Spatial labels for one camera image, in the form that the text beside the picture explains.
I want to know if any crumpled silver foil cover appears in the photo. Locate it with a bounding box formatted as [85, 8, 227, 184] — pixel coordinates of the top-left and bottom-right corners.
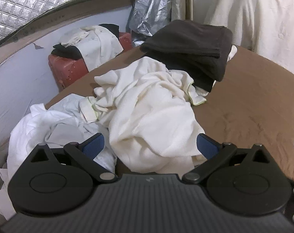
[129, 0, 173, 48]

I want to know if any cream waffle shirt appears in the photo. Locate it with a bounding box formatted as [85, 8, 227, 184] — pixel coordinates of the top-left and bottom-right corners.
[79, 56, 208, 175]

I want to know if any cream draped cloth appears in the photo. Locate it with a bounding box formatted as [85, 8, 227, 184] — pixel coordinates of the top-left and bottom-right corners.
[204, 0, 294, 78]

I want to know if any red suitcase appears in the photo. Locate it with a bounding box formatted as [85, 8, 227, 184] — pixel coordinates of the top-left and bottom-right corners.
[48, 31, 133, 90]

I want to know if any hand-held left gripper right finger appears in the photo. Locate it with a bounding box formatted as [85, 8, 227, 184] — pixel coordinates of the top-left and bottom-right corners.
[182, 133, 274, 184]

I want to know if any beige curtain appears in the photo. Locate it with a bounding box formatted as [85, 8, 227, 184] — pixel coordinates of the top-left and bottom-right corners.
[171, 0, 195, 21]

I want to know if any black folded garment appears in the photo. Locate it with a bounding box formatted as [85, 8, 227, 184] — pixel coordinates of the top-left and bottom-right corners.
[165, 61, 217, 93]

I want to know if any white patterned cloth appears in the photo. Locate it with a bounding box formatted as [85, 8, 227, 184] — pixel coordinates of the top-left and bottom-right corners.
[60, 25, 124, 72]

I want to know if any beige wooden frame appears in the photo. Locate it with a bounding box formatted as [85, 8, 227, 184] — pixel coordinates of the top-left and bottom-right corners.
[0, 0, 146, 72]

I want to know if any dark brown folded sweater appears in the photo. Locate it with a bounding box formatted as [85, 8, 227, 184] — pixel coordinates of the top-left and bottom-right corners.
[140, 19, 233, 82]

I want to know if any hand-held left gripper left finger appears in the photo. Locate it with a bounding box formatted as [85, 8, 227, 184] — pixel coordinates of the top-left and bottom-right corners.
[28, 133, 118, 183]

